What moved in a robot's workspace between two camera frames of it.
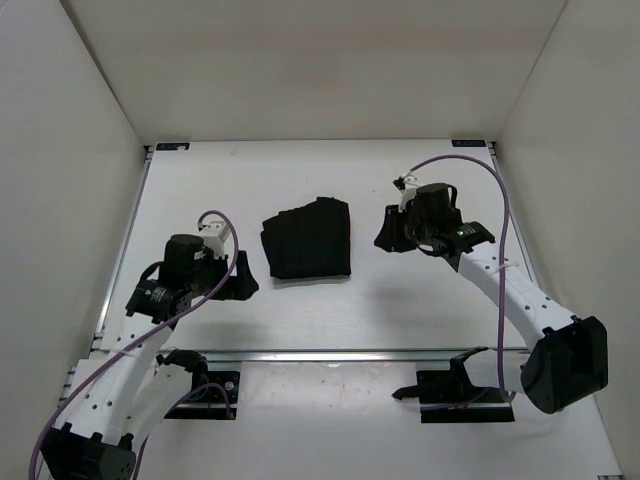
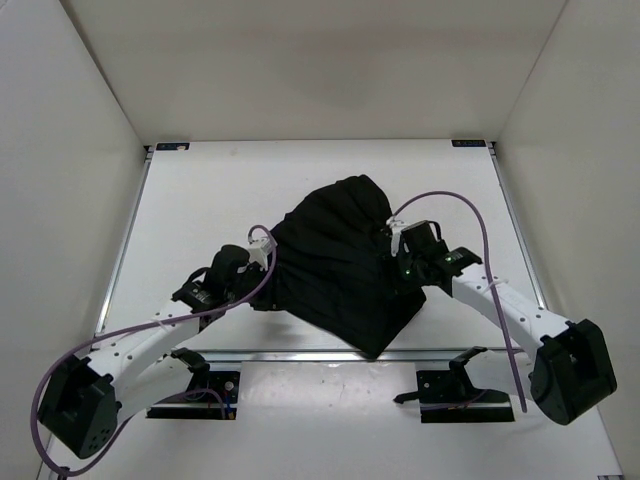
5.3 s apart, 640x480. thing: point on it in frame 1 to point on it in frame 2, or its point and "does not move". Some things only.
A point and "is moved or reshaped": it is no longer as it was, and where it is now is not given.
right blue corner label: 468,143 does not move
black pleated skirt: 312,240 is moved or reshaped
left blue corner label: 172,146 does not move
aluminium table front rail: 314,355 does not move
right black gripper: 389,239 to 403,252
